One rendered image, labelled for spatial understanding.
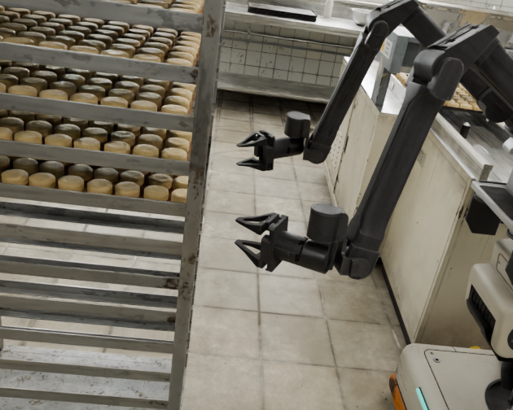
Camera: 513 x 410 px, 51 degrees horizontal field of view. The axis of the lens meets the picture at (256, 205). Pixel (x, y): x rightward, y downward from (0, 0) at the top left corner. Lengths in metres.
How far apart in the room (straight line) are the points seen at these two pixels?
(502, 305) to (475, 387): 0.50
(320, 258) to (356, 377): 1.26
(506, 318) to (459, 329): 0.80
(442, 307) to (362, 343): 0.39
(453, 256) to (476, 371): 0.40
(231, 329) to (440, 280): 0.86
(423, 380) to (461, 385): 0.12
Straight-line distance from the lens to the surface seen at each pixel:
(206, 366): 2.13
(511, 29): 2.67
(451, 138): 2.22
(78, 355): 1.95
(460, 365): 2.01
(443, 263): 2.11
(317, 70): 5.69
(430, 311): 2.22
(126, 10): 0.98
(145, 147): 1.10
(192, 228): 1.06
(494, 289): 1.57
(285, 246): 1.03
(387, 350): 2.40
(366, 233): 1.02
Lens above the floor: 1.47
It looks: 26 degrees down
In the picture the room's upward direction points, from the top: 9 degrees clockwise
